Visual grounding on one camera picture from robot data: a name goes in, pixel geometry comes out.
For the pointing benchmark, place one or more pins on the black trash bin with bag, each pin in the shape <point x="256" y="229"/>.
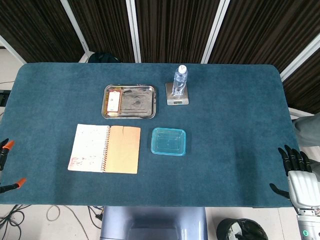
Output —
<point x="240" y="230"/>

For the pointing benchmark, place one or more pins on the silver kitchen scale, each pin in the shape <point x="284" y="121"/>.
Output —
<point x="170" y="98"/>

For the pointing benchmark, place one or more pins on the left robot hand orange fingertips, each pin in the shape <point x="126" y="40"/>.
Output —
<point x="9" y="145"/>

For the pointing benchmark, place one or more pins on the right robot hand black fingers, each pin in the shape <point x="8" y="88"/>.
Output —
<point x="303" y="185"/>

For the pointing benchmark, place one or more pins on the red and white card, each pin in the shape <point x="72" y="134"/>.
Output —
<point x="113" y="101"/>

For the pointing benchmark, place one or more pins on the grey trouser leg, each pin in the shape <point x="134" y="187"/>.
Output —
<point x="307" y="132"/>

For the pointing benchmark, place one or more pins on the blue plastic container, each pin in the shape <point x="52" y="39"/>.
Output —
<point x="168" y="141"/>

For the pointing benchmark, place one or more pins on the white partition post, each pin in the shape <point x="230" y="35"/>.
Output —
<point x="133" y="30"/>
<point x="75" y="26"/>
<point x="215" y="31"/>
<point x="300" y="58"/>
<point x="11" y="48"/>

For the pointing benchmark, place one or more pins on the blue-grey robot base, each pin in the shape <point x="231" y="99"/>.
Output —
<point x="152" y="222"/>

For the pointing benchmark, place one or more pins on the stainless steel tray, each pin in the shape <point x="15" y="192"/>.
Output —
<point x="136" y="102"/>

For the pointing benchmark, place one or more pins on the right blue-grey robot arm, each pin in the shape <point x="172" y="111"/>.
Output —
<point x="308" y="226"/>

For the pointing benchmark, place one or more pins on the teal table cloth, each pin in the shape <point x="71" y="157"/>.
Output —
<point x="225" y="150"/>

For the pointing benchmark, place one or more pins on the open spiral notebook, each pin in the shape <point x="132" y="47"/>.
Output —
<point x="105" y="148"/>

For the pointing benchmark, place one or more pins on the clear water bottle white cap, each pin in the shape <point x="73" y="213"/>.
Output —
<point x="180" y="80"/>

